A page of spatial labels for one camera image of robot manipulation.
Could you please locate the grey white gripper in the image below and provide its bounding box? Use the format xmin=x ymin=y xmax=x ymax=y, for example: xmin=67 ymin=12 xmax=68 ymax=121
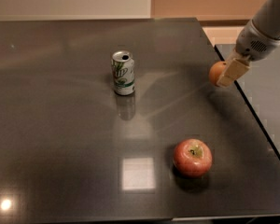
xmin=216 ymin=20 xmax=280 ymax=87

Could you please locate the orange fruit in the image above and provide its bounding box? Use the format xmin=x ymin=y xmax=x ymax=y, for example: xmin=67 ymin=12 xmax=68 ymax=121
xmin=208 ymin=62 xmax=226 ymax=87

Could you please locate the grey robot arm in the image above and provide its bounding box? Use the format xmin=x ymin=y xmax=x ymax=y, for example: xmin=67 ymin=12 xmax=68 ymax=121
xmin=209 ymin=0 xmax=280 ymax=87

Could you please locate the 7up soda can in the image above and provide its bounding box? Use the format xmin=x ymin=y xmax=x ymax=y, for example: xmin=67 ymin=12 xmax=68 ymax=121
xmin=111 ymin=50 xmax=135 ymax=96

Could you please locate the grey side table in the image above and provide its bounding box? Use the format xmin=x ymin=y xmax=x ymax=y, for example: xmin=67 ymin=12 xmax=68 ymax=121
xmin=214 ymin=43 xmax=280 ymax=175

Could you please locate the red apple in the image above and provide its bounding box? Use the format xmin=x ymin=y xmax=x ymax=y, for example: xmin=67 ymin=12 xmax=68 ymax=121
xmin=173 ymin=139 xmax=213 ymax=178

